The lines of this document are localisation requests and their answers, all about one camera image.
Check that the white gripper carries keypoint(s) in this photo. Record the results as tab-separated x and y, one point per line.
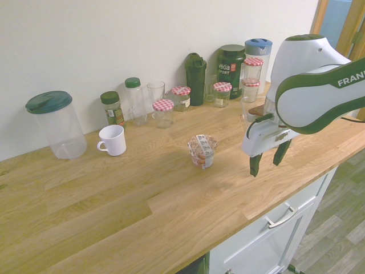
262	138

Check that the cereal cup with printed lid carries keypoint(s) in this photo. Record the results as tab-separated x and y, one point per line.
202	151

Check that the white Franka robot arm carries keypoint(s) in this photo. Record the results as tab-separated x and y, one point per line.
313	94

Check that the clear square plastic container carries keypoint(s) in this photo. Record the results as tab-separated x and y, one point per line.
244	114

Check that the white cabinet drawer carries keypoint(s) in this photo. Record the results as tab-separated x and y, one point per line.
256	239

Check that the small clear drinking glass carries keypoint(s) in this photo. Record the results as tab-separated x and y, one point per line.
210	90

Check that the dark Vega Sport tub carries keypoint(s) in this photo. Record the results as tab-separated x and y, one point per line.
229	71

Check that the tall blue-lid canister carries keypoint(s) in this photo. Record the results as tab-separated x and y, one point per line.
265	57

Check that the dark green shaker bottle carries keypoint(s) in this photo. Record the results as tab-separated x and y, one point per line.
195	82

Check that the labelled red-checked-lid glass jar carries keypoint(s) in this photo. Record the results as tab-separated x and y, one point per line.
181	98

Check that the empty red-checked-lid glass jar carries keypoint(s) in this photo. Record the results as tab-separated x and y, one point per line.
163	114

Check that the black dishwasher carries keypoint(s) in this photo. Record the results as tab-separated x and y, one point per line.
195	265

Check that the tall clear drinking glass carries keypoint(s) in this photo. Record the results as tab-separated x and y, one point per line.
155	90

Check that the clear bottle with green cap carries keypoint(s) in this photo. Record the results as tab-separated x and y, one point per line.
136	102

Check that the white mug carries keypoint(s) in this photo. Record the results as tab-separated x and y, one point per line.
114	141

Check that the green-lid spice jar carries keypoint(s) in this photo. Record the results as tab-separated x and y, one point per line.
112	109

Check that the large clear green-lid canister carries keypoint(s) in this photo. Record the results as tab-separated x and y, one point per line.
62	128

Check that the red-brown wrist camera mount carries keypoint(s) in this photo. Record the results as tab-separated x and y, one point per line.
256	111

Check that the wooden door frame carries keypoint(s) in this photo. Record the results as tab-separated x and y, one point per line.
343	25

